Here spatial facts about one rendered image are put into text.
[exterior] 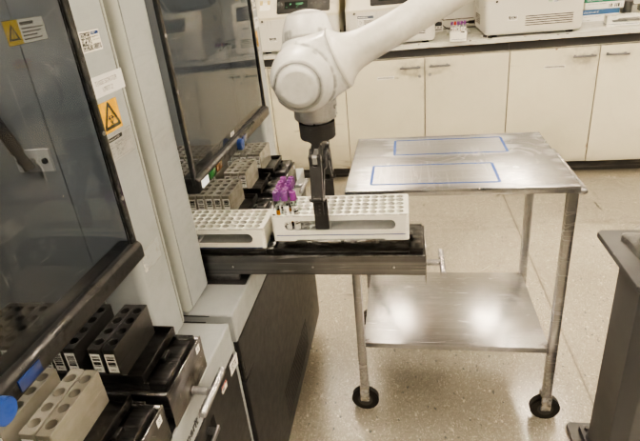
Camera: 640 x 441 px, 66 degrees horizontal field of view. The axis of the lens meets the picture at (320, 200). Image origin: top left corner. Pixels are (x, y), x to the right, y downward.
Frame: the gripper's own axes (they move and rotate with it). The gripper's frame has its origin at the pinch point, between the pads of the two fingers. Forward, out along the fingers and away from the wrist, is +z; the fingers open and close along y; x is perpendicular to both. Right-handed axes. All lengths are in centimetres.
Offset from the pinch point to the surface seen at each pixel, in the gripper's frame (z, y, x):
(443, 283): 61, 59, -30
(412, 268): 11.3, -6.9, -18.8
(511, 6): -18, 229, -81
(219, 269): 11.6, -6.8, 24.7
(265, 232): 3.8, -4.2, 13.4
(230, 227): 2.5, -3.6, 21.6
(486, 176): 7, 32, -39
